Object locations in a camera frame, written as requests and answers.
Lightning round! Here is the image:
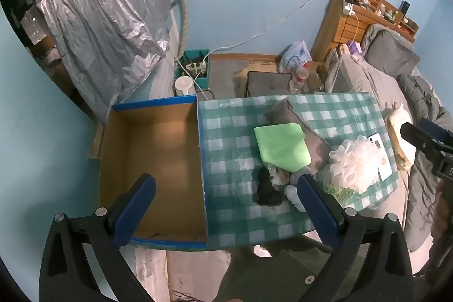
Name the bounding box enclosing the clear plastic bottle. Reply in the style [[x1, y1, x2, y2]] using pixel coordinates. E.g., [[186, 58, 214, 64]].
[[289, 62, 310, 94]]

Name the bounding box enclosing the grey bed quilt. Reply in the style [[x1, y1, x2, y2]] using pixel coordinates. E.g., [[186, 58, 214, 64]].
[[326, 54, 439, 253]]

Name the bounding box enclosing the green checkered tablecloth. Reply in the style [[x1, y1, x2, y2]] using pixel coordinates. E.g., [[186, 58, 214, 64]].
[[197, 93, 399, 248]]

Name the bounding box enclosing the white smartphone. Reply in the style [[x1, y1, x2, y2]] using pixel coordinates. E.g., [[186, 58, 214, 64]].
[[367, 133, 392, 181]]

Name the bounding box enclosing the black sock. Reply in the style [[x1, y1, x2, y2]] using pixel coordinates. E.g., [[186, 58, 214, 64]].
[[252, 168, 284, 207]]

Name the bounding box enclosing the clear plastic bag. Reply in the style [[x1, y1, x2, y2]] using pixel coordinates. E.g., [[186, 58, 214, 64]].
[[281, 39, 313, 72]]

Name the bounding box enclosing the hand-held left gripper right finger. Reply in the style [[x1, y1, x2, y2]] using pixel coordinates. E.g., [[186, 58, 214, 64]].
[[296, 174, 414, 302]]

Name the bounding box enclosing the white bath pouf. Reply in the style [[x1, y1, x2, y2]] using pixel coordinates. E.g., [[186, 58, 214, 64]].
[[329, 136, 384, 193]]

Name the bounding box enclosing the grey pillow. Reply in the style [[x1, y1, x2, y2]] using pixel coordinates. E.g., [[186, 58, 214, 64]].
[[364, 28, 420, 76]]

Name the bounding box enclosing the beige plush toy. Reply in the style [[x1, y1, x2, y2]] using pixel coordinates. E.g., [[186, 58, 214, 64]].
[[386, 103, 413, 171]]

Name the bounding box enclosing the silver cover sheet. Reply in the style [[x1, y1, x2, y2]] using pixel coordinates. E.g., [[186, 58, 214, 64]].
[[23, 0, 185, 122]]

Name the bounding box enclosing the grey floor rug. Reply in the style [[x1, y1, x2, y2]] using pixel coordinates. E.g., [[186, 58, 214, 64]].
[[209, 56, 284, 98]]

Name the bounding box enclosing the wooden headboard shelf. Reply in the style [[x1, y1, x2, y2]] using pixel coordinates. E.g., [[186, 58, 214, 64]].
[[311, 0, 419, 58]]

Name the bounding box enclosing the person's green trouser leg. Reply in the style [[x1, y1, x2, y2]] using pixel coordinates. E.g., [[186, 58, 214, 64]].
[[216, 240, 354, 302]]

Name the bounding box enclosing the white wall cable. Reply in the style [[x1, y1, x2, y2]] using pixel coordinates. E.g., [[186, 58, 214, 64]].
[[177, 0, 340, 76]]

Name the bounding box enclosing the light green cloth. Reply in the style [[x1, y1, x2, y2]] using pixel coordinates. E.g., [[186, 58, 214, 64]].
[[254, 124, 312, 173]]

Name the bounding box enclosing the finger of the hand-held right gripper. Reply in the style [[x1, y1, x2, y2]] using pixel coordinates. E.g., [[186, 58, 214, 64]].
[[401, 123, 445, 157], [420, 118, 453, 145]]

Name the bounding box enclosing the dark grey cushion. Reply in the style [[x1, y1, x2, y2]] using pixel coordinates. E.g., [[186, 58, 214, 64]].
[[246, 70, 292, 98]]

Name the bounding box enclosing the green glitter scrubber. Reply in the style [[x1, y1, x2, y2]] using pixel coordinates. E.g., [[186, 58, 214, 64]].
[[324, 183, 358, 205]]

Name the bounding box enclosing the teal plastic basket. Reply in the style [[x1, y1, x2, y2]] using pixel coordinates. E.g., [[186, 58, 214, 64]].
[[174, 48, 210, 97]]

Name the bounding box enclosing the person's right hand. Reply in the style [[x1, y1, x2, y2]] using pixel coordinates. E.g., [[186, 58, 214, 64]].
[[430, 179, 453, 239]]

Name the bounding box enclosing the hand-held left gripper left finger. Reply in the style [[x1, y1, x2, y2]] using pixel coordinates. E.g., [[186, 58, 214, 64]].
[[39, 174, 167, 302]]

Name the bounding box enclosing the grey folded towel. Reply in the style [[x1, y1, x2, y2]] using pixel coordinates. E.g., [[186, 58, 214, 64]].
[[264, 98, 331, 170]]

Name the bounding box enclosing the blue-edged cardboard box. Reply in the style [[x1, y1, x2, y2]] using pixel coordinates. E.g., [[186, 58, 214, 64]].
[[99, 95, 209, 250]]

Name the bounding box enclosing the white fluffy sock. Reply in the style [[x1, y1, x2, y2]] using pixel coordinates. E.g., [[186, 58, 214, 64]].
[[285, 183, 308, 214]]

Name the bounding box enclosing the patterned small cloth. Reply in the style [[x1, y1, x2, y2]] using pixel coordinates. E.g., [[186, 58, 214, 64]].
[[269, 164, 292, 187]]

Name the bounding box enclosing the small white fan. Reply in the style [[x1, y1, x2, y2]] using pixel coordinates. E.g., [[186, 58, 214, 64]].
[[175, 76, 196, 97]]

